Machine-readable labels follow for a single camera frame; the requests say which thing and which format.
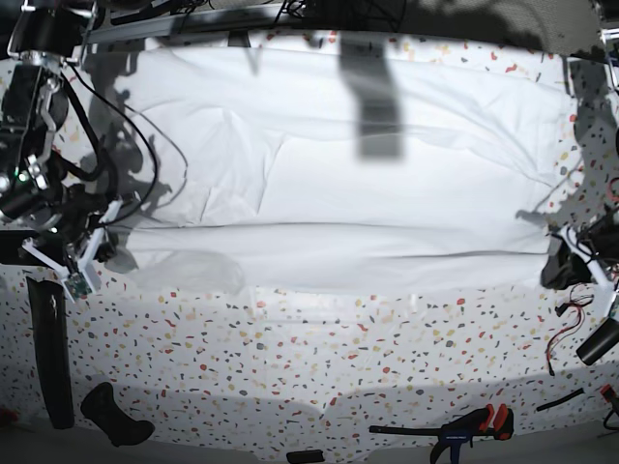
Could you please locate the right-arm white gripper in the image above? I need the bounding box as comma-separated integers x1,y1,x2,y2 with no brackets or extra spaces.
21,200,123,302

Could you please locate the left-arm white gripper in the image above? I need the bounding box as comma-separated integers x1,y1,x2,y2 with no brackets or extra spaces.
541,226,618,321

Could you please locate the white T-shirt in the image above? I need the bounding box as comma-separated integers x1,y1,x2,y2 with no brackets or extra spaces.
105,46,572,294

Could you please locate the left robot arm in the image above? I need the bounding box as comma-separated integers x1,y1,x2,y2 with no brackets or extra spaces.
542,1,618,323

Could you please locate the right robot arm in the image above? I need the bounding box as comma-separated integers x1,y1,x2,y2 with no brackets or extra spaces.
1,1,123,301

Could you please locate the long black tube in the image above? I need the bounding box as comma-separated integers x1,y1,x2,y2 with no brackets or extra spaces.
26,277,74,430

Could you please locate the black cylinder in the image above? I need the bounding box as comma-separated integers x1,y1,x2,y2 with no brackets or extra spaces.
576,317,619,365

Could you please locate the black orange bar clamp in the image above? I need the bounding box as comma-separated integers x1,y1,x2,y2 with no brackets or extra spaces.
368,404,515,464

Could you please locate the small black block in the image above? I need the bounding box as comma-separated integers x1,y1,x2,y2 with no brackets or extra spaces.
286,449,325,464

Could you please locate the red black wire bundle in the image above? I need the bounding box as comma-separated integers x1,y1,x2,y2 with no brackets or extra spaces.
544,282,601,376

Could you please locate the black cable piece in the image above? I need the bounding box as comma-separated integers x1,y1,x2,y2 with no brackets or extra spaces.
535,388,585,413

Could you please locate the aluminium extrusion rail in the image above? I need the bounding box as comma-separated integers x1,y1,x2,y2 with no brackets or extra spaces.
79,12,233,47

